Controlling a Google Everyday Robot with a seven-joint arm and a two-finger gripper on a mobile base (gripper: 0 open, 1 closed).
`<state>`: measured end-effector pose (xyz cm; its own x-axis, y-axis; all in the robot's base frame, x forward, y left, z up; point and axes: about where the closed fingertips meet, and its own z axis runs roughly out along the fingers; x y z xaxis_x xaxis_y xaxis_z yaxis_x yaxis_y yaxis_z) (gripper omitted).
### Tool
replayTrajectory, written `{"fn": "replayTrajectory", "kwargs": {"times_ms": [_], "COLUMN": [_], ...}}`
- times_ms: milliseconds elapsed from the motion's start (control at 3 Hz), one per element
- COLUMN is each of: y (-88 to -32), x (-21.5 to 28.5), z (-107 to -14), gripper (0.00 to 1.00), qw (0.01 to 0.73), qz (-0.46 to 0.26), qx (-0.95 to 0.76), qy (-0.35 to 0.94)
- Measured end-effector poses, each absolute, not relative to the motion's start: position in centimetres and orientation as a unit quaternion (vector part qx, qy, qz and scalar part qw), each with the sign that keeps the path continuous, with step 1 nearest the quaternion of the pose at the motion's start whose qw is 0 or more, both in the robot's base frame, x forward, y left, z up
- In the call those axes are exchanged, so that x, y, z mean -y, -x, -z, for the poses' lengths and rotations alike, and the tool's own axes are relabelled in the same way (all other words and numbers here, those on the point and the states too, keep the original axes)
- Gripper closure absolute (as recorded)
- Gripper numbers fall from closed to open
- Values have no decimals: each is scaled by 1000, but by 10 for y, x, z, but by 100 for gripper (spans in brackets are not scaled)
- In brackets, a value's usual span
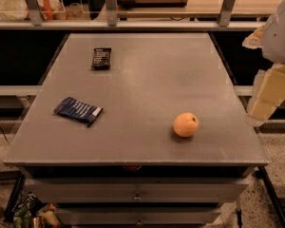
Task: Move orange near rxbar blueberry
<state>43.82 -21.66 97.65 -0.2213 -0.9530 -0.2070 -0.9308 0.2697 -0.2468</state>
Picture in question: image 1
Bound black snack bar wrapper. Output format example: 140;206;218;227
91;47;111;69

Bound plastic bags behind glass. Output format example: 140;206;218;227
0;0;67;21

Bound orange fruit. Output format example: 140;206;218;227
173;112;200;138

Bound blue rxbar blueberry wrapper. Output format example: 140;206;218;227
53;97;103;127

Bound grey drawer cabinet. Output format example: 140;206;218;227
5;33;268;228

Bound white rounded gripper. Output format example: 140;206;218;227
242;0;285;122

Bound metal railing with posts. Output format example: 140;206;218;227
0;4;268;31

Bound upper grey drawer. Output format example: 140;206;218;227
26;179;248;203

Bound wire basket of snacks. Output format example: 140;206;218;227
0;174;66;228

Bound grey drawer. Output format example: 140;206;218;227
26;179;248;203
55;206;220;225

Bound lower grey drawer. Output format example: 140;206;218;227
55;206;220;225

